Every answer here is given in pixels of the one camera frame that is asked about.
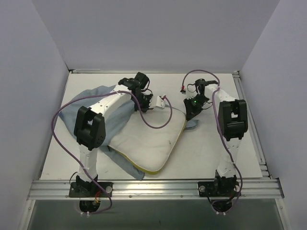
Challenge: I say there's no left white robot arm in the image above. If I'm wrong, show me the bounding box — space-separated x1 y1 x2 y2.
74 72 153 197

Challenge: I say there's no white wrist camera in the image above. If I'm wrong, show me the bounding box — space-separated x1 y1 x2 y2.
149 96 165 109
180 86 197 100

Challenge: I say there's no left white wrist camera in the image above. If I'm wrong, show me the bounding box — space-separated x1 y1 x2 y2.
149 96 165 109

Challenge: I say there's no grey-blue pillowcase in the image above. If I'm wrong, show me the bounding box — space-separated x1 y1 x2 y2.
59 85 200 181

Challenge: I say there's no purple cable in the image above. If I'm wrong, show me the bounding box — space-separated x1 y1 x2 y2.
181 69 244 213
51 92 173 214

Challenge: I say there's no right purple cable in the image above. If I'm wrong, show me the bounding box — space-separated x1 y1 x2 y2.
181 69 244 213

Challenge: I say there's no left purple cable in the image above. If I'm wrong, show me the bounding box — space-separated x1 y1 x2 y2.
51 92 173 214

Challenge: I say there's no white pillow yellow trim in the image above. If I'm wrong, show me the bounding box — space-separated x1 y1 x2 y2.
109 108 186 175

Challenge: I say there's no aluminium front rail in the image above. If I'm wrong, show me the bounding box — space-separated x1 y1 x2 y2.
27 179 284 201

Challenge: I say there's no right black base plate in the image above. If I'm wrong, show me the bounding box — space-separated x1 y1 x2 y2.
198 181 239 198

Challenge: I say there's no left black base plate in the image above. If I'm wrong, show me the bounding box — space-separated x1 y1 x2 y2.
68 182 113 198

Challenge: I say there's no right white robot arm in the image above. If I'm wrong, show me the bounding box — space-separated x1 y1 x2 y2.
181 79 248 196

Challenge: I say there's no aluminium right side rail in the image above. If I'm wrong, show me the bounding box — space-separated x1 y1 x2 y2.
232 71 280 182

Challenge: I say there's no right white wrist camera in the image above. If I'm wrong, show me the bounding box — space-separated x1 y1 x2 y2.
180 86 197 100

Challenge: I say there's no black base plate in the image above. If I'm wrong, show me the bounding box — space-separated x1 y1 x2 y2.
68 182 113 198
198 181 239 198

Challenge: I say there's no aluminium rail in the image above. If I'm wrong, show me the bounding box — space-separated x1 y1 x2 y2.
232 71 280 182
27 179 284 201

